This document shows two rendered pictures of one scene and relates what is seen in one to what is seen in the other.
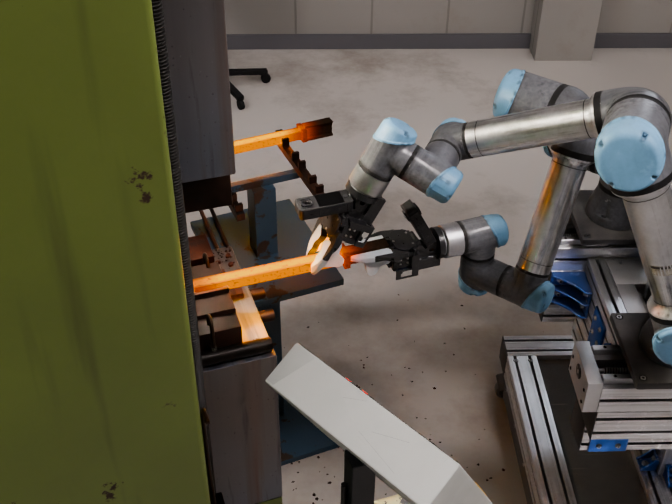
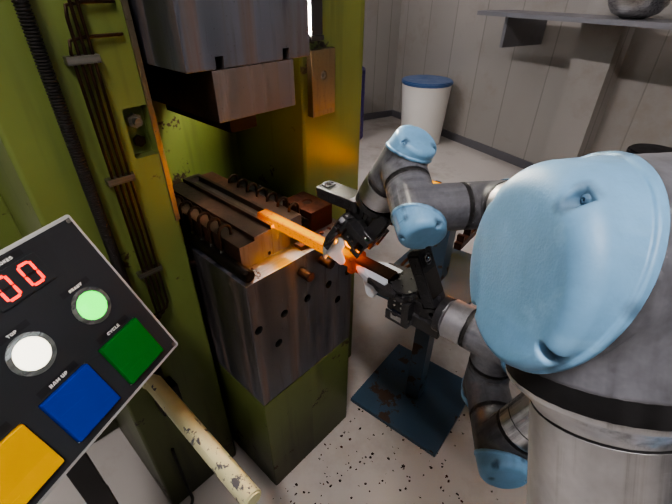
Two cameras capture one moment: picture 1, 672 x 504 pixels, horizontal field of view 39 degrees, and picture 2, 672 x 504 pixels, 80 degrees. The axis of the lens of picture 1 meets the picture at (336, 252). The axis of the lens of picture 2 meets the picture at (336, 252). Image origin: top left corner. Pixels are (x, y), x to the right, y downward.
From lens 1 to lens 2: 153 cm
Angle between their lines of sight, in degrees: 49
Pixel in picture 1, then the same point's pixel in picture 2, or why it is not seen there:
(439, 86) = not seen: outside the picture
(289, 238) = (460, 281)
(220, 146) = (172, 34)
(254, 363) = (234, 281)
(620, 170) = (494, 280)
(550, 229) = not seen: hidden behind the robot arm
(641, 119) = (640, 164)
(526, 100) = not seen: hidden behind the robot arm
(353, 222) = (349, 224)
